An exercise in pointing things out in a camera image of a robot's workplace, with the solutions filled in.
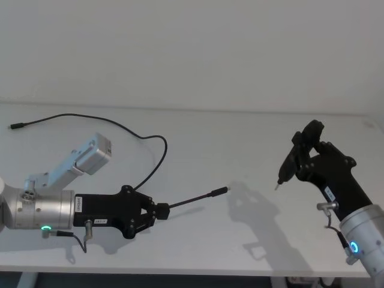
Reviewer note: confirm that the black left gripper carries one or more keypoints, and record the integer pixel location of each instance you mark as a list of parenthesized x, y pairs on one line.
[(105, 210)]

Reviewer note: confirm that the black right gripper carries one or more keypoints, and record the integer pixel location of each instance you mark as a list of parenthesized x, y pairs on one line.
[(336, 177)]

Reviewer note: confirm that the black pen-shaped tool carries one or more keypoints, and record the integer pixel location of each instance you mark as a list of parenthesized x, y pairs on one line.
[(288, 171)]

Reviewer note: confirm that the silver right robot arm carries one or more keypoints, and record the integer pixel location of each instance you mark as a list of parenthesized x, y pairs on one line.
[(364, 240)]

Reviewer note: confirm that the white table leg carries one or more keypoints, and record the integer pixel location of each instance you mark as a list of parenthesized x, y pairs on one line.
[(21, 280)]

